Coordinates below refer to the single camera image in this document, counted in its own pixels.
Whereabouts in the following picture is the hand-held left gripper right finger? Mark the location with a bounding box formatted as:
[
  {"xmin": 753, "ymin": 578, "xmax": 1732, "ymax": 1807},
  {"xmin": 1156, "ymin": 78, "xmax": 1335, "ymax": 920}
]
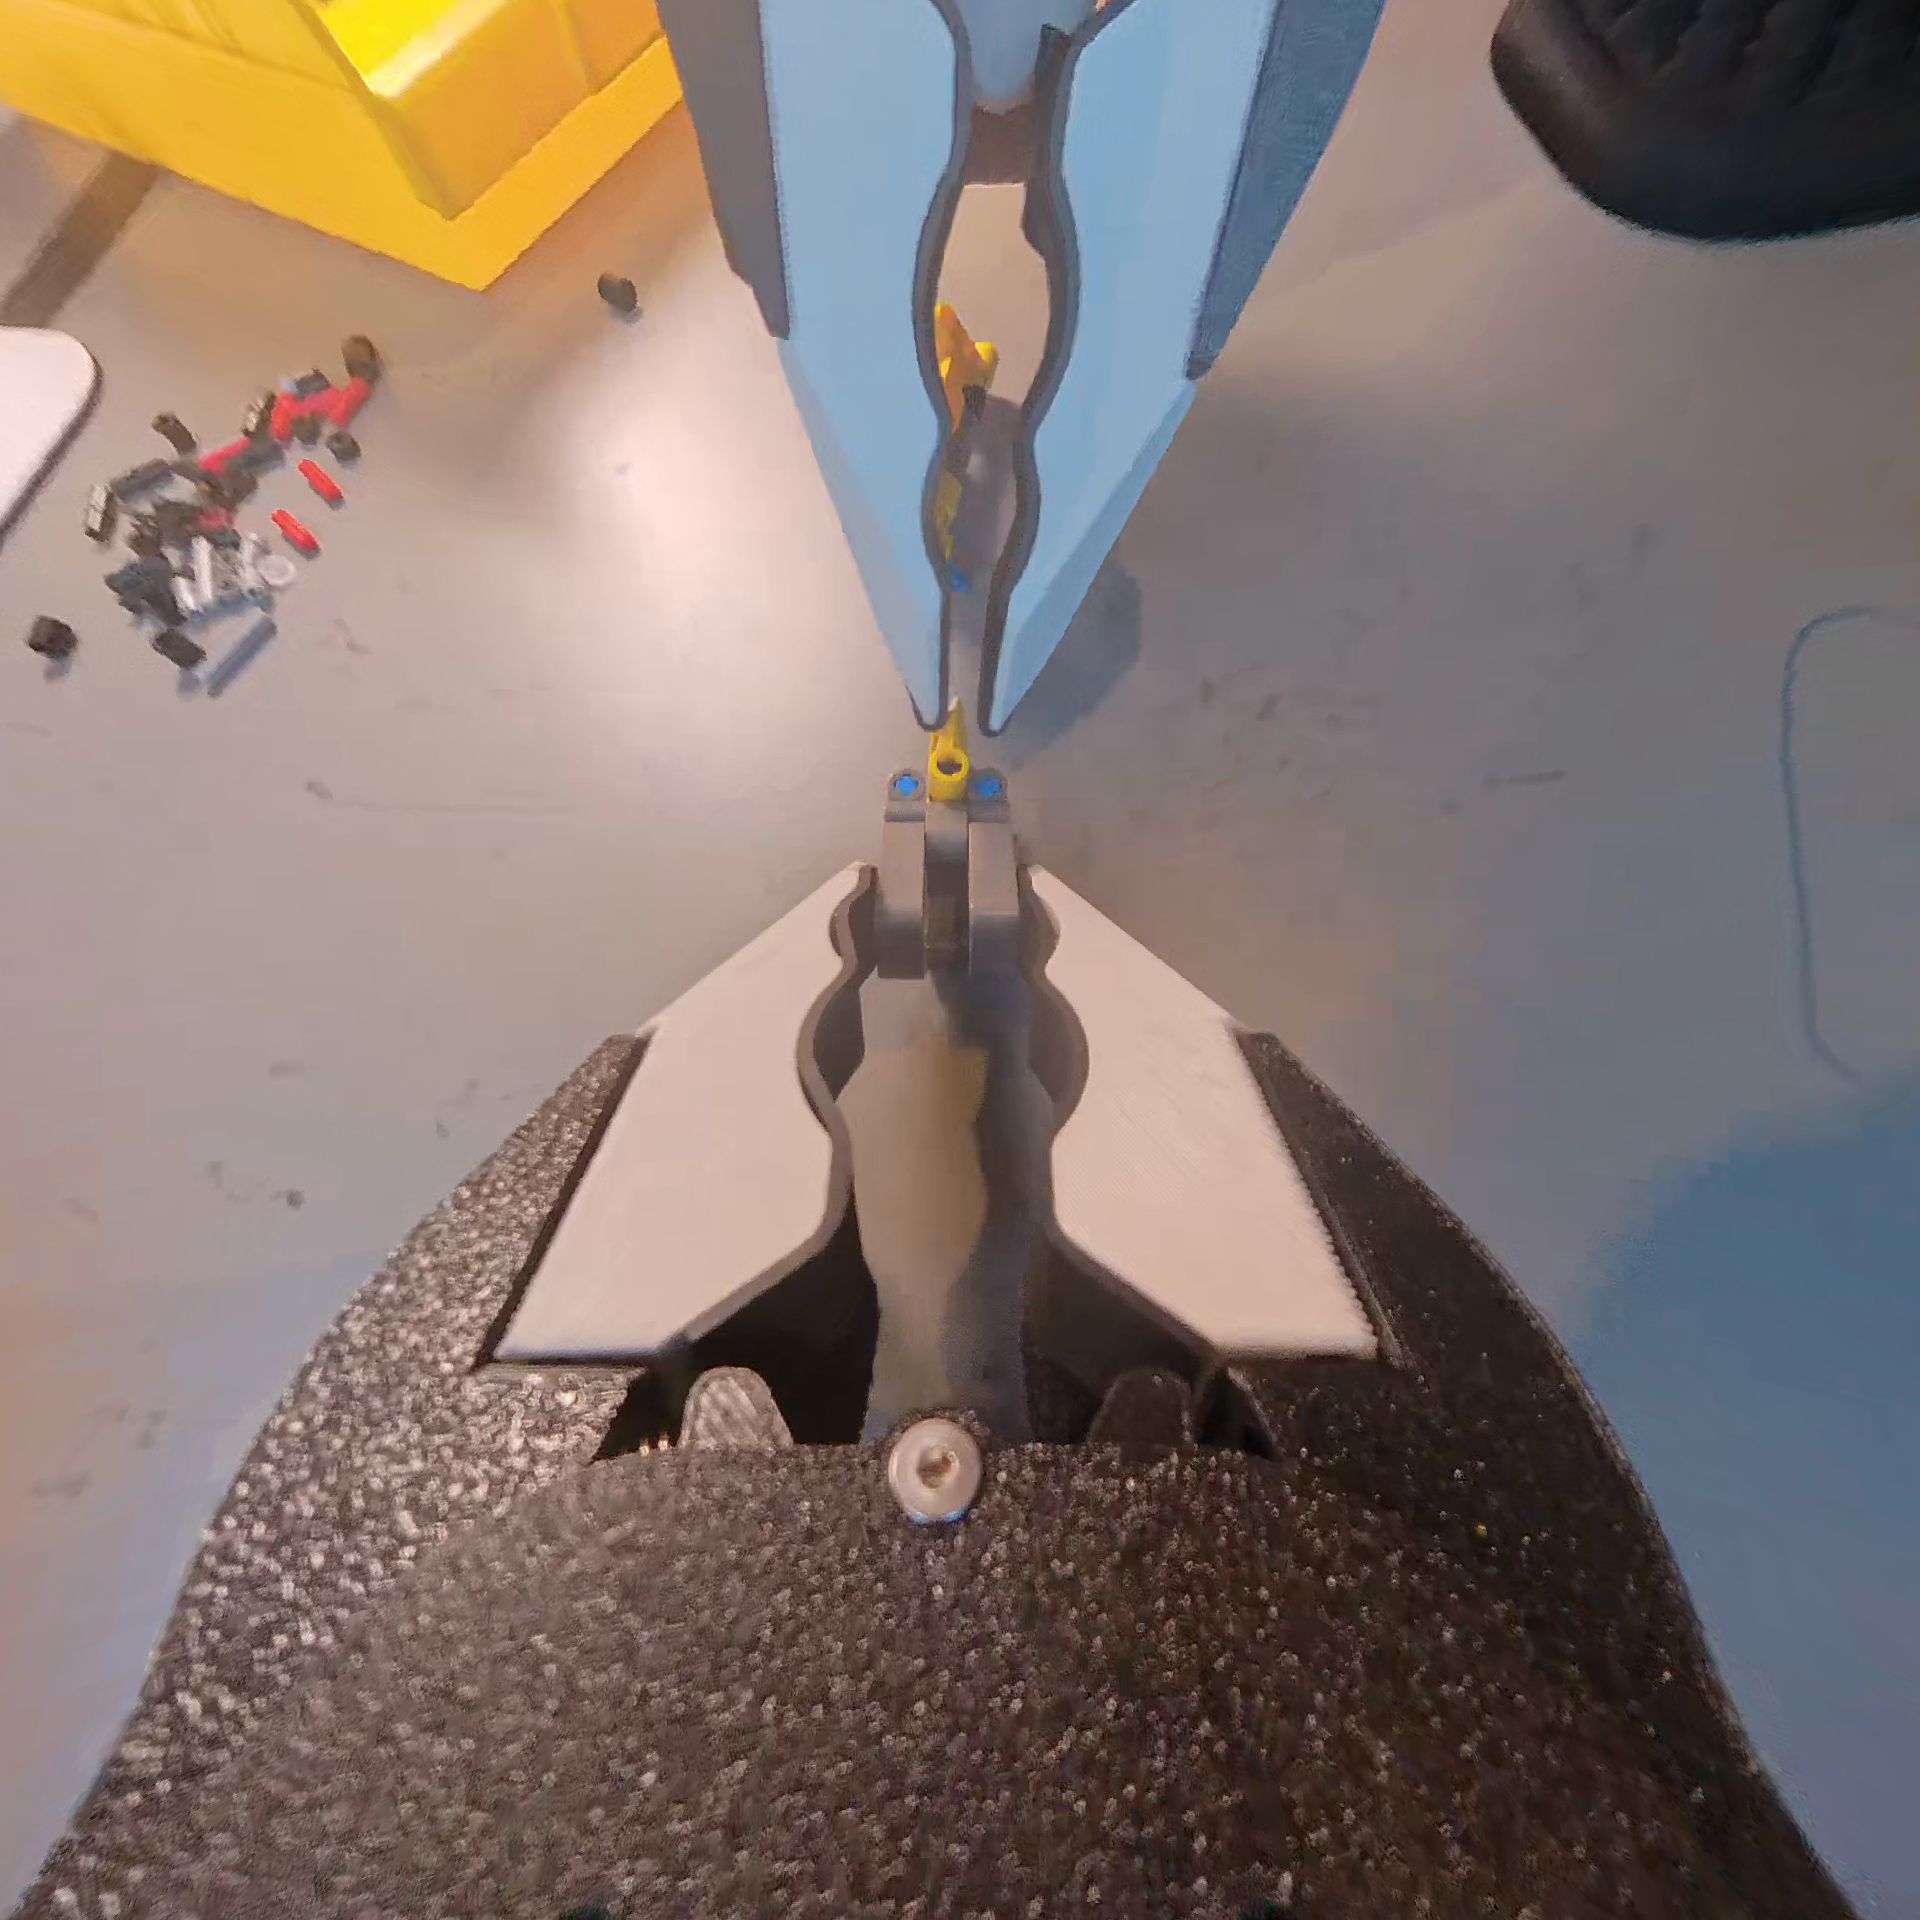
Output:
[{"xmin": 1019, "ymin": 864, "xmax": 1382, "ymax": 1368}]

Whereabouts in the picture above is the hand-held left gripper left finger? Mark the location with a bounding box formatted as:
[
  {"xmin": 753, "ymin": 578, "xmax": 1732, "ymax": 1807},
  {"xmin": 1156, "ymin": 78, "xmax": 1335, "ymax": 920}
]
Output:
[{"xmin": 488, "ymin": 863, "xmax": 887, "ymax": 1368}]

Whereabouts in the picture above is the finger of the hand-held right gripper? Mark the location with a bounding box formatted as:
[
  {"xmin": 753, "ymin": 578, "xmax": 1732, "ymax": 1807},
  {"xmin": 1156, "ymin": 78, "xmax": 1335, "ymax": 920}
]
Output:
[
  {"xmin": 976, "ymin": 0, "xmax": 1286, "ymax": 740},
  {"xmin": 753, "ymin": 0, "xmax": 964, "ymax": 740}
]

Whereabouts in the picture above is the grey and yellow brick assembly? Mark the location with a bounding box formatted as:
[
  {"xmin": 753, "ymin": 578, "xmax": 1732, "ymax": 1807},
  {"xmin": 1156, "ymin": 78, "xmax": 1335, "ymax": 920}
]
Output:
[{"xmin": 878, "ymin": 697, "xmax": 1023, "ymax": 985}]

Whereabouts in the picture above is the yellow plastic parts bin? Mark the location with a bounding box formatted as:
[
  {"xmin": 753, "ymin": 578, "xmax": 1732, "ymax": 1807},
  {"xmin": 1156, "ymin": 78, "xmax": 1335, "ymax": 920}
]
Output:
[{"xmin": 0, "ymin": 0, "xmax": 504, "ymax": 291}]

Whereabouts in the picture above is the grey desk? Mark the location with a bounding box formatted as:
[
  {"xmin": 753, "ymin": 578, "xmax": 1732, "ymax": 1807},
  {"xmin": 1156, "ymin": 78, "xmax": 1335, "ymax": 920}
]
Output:
[{"xmin": 0, "ymin": 0, "xmax": 1920, "ymax": 1920}]

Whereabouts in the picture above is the pile of small brick pins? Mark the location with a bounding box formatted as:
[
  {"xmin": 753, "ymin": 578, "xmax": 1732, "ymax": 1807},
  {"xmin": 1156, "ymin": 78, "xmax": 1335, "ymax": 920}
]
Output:
[{"xmin": 22, "ymin": 334, "xmax": 387, "ymax": 697}]

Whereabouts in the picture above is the white rounded base plate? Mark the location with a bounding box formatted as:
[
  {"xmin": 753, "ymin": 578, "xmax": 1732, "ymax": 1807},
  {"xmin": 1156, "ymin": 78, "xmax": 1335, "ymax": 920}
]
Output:
[{"xmin": 0, "ymin": 328, "xmax": 104, "ymax": 537}]

